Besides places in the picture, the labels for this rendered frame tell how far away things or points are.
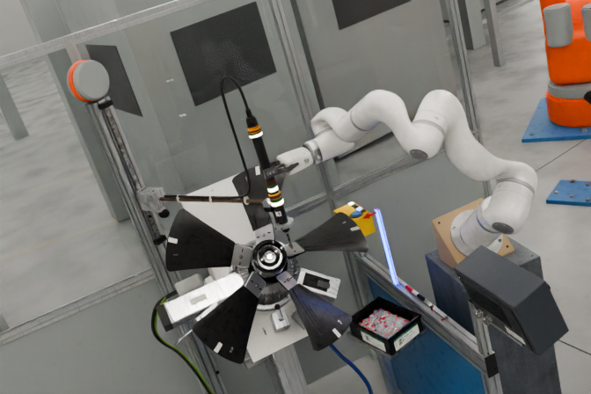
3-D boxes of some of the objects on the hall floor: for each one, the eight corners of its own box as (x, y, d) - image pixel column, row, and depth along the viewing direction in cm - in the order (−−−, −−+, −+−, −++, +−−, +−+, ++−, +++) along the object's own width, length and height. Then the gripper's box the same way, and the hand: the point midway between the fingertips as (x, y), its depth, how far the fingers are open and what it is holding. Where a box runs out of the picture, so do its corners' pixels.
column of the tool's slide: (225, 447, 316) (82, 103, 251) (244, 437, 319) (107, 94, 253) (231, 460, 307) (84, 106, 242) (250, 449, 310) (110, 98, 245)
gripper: (298, 138, 228) (251, 156, 223) (317, 149, 213) (267, 169, 208) (304, 157, 230) (257, 176, 225) (323, 169, 215) (273, 189, 211)
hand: (267, 171), depth 217 cm, fingers closed on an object, 4 cm apart
